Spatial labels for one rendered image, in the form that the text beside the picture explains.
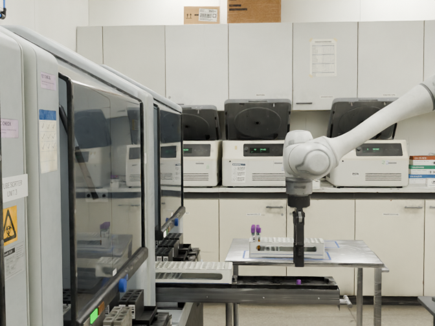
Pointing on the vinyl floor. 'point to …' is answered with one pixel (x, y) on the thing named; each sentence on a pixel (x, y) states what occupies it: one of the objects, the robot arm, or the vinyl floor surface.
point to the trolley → (344, 259)
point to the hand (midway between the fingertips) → (298, 255)
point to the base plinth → (387, 300)
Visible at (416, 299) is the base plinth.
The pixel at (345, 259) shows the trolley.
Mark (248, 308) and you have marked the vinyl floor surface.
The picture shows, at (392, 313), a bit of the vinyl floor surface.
